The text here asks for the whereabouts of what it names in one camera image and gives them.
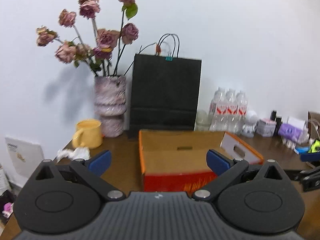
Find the brown corrugated cardboard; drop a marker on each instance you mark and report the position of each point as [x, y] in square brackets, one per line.
[313, 125]

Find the black paper bag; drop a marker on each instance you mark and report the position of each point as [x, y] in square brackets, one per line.
[164, 95]

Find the right water bottle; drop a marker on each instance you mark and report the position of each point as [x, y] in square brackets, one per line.
[241, 100]

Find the middle water bottle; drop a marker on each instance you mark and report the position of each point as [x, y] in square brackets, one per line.
[231, 111]

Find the clear glass cup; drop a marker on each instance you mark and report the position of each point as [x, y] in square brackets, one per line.
[202, 121]

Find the yellow mug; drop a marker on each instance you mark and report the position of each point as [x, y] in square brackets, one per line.
[88, 134]

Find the red orange cardboard box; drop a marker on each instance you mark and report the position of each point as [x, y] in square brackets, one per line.
[176, 160]

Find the teal binder clip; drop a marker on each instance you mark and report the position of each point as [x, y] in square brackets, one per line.
[169, 57]

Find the white robot figurine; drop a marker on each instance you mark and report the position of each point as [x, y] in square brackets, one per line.
[250, 123]

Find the small white purple box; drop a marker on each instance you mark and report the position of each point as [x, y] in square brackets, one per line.
[266, 127]

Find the crumpled white tissue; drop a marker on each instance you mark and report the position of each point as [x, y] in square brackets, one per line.
[78, 153]

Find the left water bottle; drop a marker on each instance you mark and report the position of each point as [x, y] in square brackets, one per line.
[217, 110]

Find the black small bottle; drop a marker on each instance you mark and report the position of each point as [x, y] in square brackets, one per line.
[278, 121]

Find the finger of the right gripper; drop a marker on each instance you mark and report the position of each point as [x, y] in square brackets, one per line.
[309, 157]

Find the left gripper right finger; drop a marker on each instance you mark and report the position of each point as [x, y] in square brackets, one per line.
[229, 172]

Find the purple tissue pack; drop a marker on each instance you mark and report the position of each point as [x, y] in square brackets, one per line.
[290, 132]

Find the pink marbled vase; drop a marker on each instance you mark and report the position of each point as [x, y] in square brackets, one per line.
[110, 104]

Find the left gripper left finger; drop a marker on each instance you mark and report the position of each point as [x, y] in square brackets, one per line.
[88, 172]

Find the water bottle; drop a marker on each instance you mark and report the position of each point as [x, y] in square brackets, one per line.
[217, 110]
[241, 100]
[231, 111]

